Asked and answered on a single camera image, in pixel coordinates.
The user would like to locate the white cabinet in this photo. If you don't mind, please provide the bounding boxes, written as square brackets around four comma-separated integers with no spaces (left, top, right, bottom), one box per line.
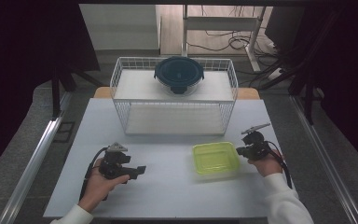
[78,3,163,52]

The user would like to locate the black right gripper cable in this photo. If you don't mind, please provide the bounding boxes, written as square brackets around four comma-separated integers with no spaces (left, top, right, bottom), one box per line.
[268,140,294,190]

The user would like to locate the black stand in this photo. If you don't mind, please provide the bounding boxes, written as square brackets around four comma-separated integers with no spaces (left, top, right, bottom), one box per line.
[259,8,339,126]
[49,60,107,119]

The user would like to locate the white metal desk frame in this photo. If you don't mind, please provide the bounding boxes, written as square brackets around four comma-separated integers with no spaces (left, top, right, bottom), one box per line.
[181,4,268,73]

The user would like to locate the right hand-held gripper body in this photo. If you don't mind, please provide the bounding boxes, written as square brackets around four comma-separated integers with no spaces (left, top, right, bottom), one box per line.
[235,122,273,162]

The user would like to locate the black floor cables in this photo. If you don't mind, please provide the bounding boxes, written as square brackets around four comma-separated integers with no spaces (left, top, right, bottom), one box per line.
[186,5,279,54]

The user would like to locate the person's right hand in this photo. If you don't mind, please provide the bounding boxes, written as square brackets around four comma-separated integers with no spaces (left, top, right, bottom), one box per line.
[247,150,284,178]

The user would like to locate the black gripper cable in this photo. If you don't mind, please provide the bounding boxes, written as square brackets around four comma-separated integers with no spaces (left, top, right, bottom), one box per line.
[78,147,109,202]
[268,140,294,190]

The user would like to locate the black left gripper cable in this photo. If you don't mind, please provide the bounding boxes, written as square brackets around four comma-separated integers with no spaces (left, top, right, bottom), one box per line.
[78,147,109,202]

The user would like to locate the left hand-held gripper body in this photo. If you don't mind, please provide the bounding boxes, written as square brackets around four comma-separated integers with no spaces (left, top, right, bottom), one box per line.
[98,142,132,181]

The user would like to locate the person's left hand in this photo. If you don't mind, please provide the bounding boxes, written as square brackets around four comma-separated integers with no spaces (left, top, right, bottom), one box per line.
[77,157,131,215]

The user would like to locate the white wire basket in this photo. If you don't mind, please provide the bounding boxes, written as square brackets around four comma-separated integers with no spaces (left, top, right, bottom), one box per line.
[109,56,240,136]

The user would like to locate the aluminium rail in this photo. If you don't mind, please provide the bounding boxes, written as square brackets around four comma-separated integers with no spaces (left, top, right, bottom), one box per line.
[288,94,358,224]
[0,91,73,224]

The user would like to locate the dark curtain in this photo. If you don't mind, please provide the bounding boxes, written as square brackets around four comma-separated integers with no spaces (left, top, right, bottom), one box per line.
[301,0,358,176]
[0,0,101,183]

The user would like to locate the wooden table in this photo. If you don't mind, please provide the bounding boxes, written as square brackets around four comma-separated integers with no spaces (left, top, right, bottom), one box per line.
[92,86,261,101]

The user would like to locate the blue lidded round container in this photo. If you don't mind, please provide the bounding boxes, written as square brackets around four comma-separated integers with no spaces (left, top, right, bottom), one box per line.
[154,55,205,96]

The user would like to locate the green lidded square container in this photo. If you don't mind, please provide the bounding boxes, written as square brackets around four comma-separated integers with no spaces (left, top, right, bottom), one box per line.
[191,141,241,182]

